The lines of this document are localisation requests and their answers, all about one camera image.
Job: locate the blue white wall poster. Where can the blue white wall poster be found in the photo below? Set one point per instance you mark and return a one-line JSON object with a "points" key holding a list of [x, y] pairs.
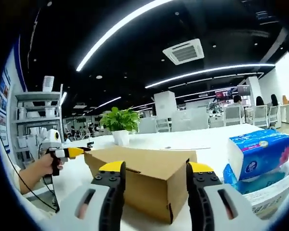
{"points": [[3, 106]]}

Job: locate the brown cardboard shoe box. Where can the brown cardboard shoe box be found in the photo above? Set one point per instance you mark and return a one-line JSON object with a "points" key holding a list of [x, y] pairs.
{"points": [[147, 190]]}

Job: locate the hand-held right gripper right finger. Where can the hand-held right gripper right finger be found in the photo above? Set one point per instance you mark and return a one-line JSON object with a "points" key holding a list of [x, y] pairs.
{"points": [[207, 199]]}

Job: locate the white ceiling air vent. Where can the white ceiling air vent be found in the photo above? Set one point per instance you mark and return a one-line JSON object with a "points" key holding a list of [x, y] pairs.
{"points": [[183, 51]]}

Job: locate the small brown bag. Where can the small brown bag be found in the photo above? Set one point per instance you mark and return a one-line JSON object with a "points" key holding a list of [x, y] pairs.
{"points": [[286, 99]]}

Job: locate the blue tissue pack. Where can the blue tissue pack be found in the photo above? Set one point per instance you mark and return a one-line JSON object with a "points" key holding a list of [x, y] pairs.
{"points": [[262, 154]]}

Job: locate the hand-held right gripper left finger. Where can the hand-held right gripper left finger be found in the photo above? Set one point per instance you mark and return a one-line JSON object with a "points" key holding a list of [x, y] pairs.
{"points": [[103, 199]]}

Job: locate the grey metal shelf rack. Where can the grey metal shelf rack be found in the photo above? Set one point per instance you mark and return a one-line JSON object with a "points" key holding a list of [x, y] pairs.
{"points": [[36, 96]]}

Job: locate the white mesh office chair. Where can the white mesh office chair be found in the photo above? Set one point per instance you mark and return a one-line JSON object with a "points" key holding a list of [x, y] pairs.
{"points": [[272, 115], [259, 115], [233, 115]]}

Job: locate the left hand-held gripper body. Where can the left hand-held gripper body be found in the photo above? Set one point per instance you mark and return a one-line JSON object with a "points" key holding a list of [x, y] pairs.
{"points": [[51, 142]]}

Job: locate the frosted white desk partition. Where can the frosted white desk partition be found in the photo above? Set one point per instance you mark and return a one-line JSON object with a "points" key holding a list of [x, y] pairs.
{"points": [[189, 119]]}

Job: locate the person's left hand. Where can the person's left hand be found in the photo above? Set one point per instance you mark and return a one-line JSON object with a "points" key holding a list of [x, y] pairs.
{"points": [[42, 168]]}

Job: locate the curved ceiling light strip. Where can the curved ceiling light strip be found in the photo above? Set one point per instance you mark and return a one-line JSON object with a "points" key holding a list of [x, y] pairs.
{"points": [[207, 70], [102, 42]]}

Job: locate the green plant in white pot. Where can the green plant in white pot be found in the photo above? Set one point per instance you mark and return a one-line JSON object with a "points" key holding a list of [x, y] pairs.
{"points": [[120, 122]]}

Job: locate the dark display screen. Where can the dark display screen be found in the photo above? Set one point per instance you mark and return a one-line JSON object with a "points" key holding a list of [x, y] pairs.
{"points": [[243, 89]]}

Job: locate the small black object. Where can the small black object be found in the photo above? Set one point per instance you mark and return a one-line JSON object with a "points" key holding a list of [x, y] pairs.
{"points": [[90, 144]]}

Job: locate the red-lit display screen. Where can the red-lit display screen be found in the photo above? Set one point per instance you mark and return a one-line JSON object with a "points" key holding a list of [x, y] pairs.
{"points": [[222, 94]]}

